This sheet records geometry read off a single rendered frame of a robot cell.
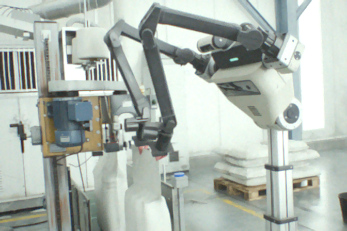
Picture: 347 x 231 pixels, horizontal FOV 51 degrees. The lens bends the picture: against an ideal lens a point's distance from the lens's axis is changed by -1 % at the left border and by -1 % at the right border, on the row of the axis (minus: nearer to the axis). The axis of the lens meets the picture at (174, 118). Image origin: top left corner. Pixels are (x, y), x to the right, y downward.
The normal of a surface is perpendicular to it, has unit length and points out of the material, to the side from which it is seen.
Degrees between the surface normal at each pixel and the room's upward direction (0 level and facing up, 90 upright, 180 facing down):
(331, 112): 90
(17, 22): 90
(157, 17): 117
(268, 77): 90
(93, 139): 90
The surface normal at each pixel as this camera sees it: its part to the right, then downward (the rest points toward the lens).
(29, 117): 0.41, 0.03
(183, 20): 0.14, 0.44
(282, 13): -0.92, 0.07
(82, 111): 0.75, 0.00
